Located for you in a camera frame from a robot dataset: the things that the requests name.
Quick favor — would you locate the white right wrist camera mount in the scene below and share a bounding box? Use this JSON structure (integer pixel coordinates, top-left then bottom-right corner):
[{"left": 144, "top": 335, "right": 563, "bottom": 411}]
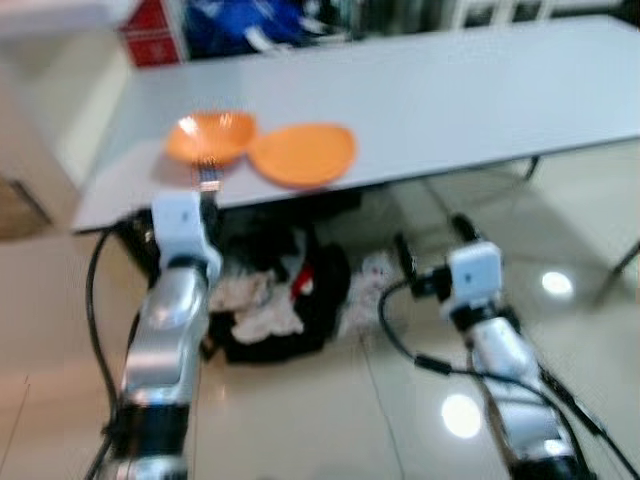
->
[{"left": 445, "top": 242, "right": 503, "bottom": 311}]

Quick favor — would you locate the red item in bag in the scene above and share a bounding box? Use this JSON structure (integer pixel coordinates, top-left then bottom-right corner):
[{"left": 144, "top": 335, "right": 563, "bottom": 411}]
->
[{"left": 290, "top": 262, "right": 319, "bottom": 299}]

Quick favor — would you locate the black bag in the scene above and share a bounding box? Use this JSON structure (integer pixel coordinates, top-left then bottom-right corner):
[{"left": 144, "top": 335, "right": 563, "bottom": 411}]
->
[{"left": 205, "top": 225, "right": 351, "bottom": 364}]

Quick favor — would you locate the white crumpled cloth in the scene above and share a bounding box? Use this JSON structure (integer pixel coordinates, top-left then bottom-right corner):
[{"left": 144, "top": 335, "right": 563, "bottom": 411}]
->
[{"left": 210, "top": 270, "right": 306, "bottom": 346}]

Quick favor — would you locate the orange plate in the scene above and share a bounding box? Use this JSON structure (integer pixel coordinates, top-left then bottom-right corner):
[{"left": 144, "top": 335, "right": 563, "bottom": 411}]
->
[{"left": 248, "top": 122, "right": 358, "bottom": 189}]

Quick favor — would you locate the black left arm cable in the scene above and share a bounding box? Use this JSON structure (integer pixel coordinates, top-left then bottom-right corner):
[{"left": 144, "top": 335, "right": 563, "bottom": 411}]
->
[{"left": 85, "top": 225, "right": 153, "bottom": 480}]

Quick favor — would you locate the silver fork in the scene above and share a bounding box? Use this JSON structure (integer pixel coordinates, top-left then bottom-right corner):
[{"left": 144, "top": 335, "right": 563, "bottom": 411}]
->
[{"left": 197, "top": 160, "right": 223, "bottom": 196}]

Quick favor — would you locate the red box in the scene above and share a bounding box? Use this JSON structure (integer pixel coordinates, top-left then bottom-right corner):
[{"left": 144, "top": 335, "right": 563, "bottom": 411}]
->
[{"left": 118, "top": 0, "right": 186, "bottom": 69}]

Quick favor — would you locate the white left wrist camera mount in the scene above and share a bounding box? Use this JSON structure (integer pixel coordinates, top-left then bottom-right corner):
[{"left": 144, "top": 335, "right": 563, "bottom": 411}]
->
[{"left": 150, "top": 190, "right": 223, "bottom": 286}]

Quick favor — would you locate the blue bag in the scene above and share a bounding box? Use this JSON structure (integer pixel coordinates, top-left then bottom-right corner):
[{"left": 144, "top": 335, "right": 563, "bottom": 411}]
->
[{"left": 183, "top": 0, "right": 341, "bottom": 58}]

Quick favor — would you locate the glossy orange bowl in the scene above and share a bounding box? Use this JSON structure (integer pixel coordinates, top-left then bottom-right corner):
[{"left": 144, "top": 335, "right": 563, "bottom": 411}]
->
[{"left": 163, "top": 110, "right": 259, "bottom": 168}]

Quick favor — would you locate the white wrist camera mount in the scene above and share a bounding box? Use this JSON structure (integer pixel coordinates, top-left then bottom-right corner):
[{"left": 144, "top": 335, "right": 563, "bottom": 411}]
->
[
  {"left": 445, "top": 242, "right": 503, "bottom": 311},
  {"left": 150, "top": 190, "right": 223, "bottom": 286}
]

